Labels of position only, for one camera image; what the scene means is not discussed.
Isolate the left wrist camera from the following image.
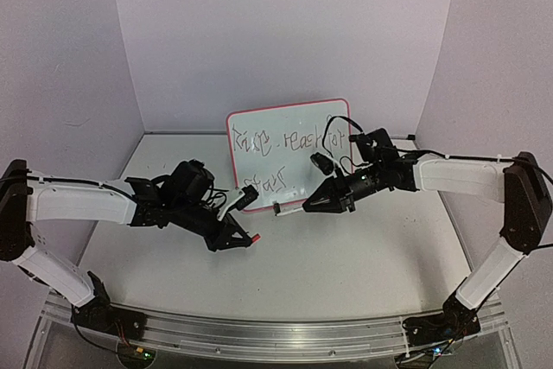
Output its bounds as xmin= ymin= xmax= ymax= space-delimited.
xmin=217 ymin=185 xmax=259 ymax=221

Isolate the whiteboard marker silver body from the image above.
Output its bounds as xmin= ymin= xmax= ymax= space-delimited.
xmin=275 ymin=205 xmax=315 ymax=217

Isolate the black left whiteboard stand foot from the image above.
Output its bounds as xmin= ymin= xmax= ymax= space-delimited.
xmin=273 ymin=202 xmax=281 ymax=215

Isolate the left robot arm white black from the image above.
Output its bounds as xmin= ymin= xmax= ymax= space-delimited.
xmin=1 ymin=159 xmax=258 ymax=333

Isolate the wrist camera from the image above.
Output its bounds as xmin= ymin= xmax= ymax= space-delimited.
xmin=310 ymin=152 xmax=339 ymax=176
xmin=217 ymin=185 xmax=259 ymax=221

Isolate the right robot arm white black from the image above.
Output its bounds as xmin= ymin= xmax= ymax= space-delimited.
xmin=302 ymin=129 xmax=552 ymax=346

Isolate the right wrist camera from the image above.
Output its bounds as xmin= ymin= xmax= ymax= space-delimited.
xmin=310 ymin=152 xmax=339 ymax=176

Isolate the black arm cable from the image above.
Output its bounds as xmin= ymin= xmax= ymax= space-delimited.
xmin=0 ymin=176 xmax=126 ymax=351
xmin=326 ymin=114 xmax=553 ymax=251

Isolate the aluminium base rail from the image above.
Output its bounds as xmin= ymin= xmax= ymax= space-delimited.
xmin=24 ymin=291 xmax=522 ymax=368

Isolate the pink framed whiteboard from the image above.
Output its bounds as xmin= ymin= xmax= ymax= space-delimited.
xmin=226 ymin=99 xmax=352 ymax=213

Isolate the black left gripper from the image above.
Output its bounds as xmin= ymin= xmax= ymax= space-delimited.
xmin=171 ymin=198 xmax=252 ymax=253

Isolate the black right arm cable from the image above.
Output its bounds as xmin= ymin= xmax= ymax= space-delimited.
xmin=326 ymin=114 xmax=553 ymax=251

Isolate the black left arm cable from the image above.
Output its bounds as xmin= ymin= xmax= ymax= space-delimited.
xmin=0 ymin=176 xmax=126 ymax=351

